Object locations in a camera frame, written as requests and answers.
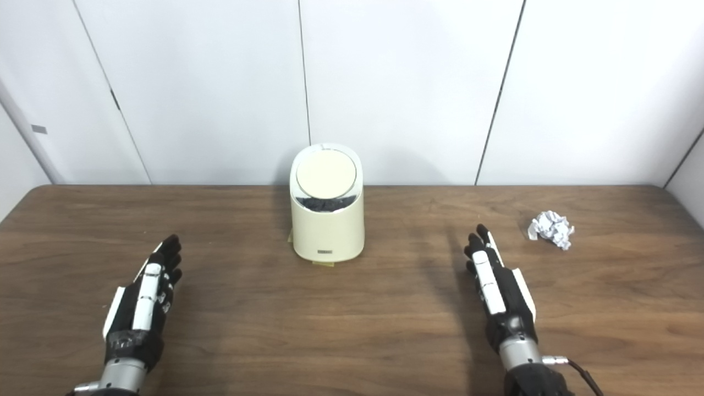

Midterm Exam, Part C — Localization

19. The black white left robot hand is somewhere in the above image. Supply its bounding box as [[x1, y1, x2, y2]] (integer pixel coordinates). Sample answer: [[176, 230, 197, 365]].
[[102, 234, 183, 372]]

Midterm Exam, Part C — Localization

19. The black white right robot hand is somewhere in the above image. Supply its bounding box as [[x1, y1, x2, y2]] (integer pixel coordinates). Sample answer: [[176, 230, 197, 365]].
[[464, 224, 538, 354]]

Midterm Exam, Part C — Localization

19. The white paper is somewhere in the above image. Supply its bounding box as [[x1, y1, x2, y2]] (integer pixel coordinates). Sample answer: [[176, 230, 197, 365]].
[[527, 211, 575, 251]]

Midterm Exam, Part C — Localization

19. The cream round bin lid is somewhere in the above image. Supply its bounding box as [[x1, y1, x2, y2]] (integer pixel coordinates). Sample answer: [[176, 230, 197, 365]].
[[296, 150, 357, 197]]

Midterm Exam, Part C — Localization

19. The cream-colored bin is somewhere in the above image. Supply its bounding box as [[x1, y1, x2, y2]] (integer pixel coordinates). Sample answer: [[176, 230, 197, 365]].
[[289, 143, 365, 263]]

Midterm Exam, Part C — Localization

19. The black bin liner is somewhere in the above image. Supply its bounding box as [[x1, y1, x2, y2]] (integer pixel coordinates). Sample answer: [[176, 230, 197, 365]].
[[297, 194, 355, 213]]

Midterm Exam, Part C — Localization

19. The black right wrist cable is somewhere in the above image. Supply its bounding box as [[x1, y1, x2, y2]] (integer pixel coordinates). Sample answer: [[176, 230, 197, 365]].
[[542, 355, 604, 396]]

